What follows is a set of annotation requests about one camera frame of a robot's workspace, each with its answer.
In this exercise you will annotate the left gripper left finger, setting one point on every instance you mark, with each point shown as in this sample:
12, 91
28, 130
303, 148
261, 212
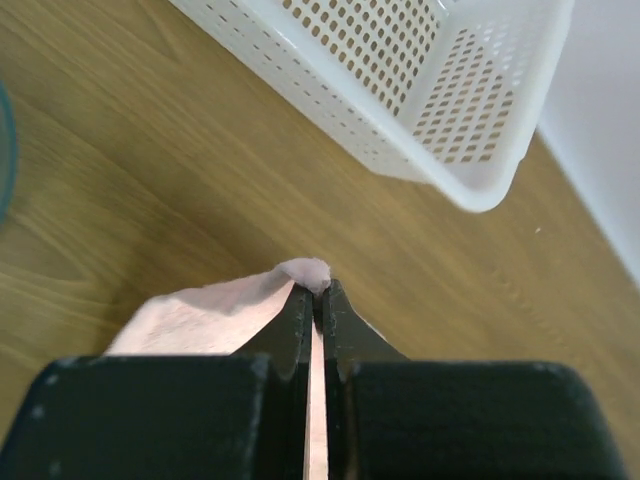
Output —
236, 416

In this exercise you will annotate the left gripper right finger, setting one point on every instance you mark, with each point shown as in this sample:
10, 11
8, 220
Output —
390, 417

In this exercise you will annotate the pink towel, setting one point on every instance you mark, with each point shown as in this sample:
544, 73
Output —
218, 318

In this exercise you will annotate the white perforated plastic basket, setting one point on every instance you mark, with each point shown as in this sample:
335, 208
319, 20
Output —
445, 93

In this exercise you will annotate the blue translucent plastic tub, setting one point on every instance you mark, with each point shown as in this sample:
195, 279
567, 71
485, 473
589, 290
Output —
8, 152

